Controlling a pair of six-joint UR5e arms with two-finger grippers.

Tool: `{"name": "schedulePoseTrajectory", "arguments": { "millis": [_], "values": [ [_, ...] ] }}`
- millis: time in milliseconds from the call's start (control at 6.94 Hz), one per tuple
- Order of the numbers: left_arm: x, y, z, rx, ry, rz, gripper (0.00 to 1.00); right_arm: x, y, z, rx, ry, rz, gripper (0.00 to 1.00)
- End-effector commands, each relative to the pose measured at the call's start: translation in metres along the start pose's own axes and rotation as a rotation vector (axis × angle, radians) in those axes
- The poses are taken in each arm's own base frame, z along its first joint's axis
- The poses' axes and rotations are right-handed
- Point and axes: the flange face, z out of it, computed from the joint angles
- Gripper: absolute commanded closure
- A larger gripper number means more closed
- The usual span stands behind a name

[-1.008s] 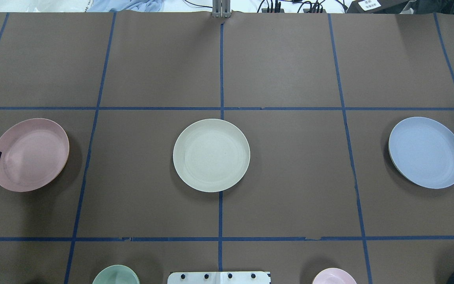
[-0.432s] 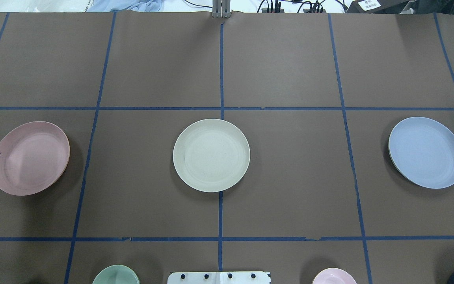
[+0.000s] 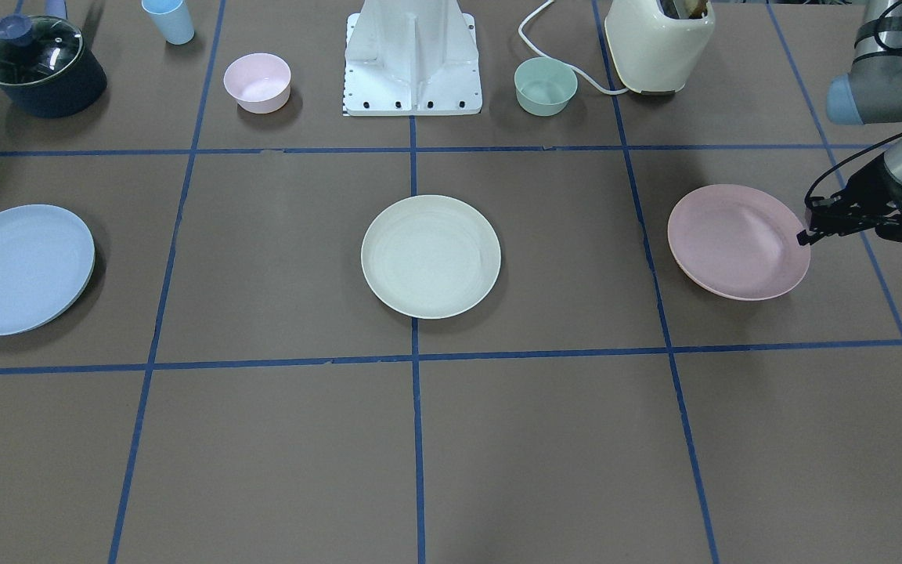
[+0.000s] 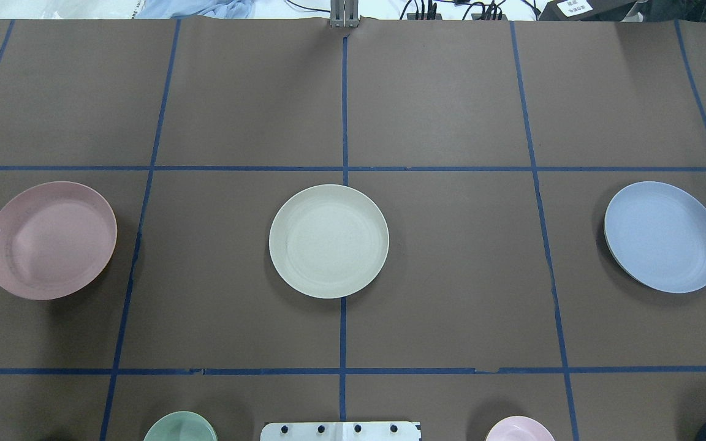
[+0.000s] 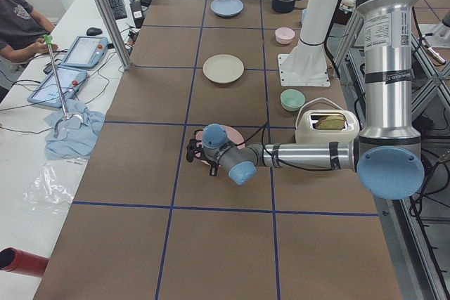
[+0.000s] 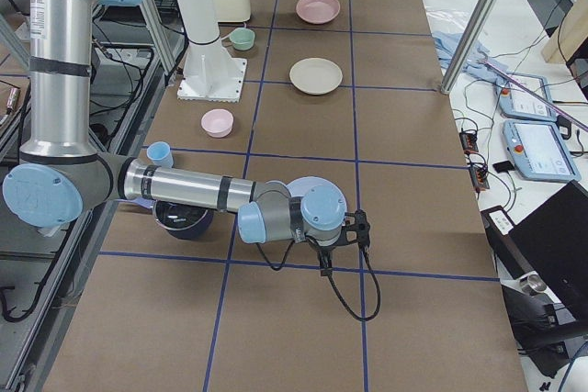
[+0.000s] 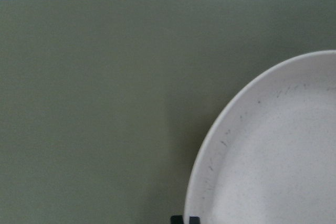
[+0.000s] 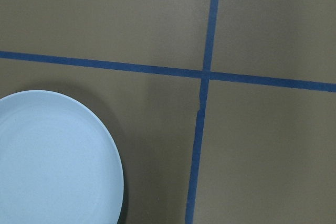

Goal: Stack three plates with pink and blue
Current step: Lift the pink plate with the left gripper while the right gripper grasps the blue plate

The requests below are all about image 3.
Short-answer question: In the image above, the green bowl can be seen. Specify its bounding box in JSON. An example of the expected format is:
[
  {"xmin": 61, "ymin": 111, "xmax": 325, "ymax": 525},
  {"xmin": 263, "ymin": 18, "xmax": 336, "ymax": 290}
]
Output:
[{"xmin": 513, "ymin": 56, "xmax": 579, "ymax": 117}]

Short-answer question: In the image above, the pink bowl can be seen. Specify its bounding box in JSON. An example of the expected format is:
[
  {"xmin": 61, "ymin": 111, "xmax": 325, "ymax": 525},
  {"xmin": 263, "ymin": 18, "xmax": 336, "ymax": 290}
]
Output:
[{"xmin": 222, "ymin": 52, "xmax": 291, "ymax": 114}]

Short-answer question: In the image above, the light blue cup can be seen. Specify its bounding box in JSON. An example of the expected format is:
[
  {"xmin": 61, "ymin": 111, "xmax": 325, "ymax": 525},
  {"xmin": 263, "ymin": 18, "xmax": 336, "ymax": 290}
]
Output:
[{"xmin": 141, "ymin": 0, "xmax": 196, "ymax": 45}]

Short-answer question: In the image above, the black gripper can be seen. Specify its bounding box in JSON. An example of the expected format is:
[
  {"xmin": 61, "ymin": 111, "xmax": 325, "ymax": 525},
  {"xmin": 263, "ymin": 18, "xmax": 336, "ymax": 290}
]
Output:
[{"xmin": 797, "ymin": 156, "xmax": 902, "ymax": 246}]

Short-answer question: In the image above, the pink plate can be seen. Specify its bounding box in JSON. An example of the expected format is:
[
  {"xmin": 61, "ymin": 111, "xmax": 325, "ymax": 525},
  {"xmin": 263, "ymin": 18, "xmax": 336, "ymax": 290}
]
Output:
[{"xmin": 666, "ymin": 183, "xmax": 811, "ymax": 301}]

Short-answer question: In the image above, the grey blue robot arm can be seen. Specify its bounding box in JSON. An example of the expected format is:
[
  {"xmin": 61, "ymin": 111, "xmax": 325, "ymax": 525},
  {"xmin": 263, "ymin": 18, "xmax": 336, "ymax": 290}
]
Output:
[{"xmin": 797, "ymin": 1, "xmax": 902, "ymax": 246}]

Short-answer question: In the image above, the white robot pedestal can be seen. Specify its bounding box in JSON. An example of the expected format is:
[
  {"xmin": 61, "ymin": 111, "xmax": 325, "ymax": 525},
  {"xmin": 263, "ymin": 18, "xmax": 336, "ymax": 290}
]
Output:
[{"xmin": 341, "ymin": 1, "xmax": 483, "ymax": 117}]

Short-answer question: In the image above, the dark blue pot with lid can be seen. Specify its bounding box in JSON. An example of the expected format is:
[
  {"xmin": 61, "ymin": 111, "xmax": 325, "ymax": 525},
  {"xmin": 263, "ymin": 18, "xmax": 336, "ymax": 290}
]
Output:
[{"xmin": 0, "ymin": 1, "xmax": 108, "ymax": 119}]

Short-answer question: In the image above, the cream plate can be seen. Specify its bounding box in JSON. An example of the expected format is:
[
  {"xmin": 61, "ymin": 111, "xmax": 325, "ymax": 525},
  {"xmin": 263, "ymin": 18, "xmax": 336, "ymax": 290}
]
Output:
[{"xmin": 360, "ymin": 195, "xmax": 502, "ymax": 319}]

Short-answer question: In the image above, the white toaster cord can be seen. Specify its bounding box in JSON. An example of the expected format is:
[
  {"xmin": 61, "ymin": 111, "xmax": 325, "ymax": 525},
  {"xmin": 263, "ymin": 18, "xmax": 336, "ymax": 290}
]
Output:
[{"xmin": 518, "ymin": 0, "xmax": 629, "ymax": 96}]

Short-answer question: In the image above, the blue plate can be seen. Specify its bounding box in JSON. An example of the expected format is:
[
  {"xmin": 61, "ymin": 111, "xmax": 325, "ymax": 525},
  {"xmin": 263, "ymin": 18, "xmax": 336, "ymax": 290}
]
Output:
[{"xmin": 0, "ymin": 204, "xmax": 96, "ymax": 336}]

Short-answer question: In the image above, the cream toaster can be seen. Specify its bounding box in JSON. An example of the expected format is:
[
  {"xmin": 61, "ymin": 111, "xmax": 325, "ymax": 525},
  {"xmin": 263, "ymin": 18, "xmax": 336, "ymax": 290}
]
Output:
[{"xmin": 604, "ymin": 1, "xmax": 716, "ymax": 96}]

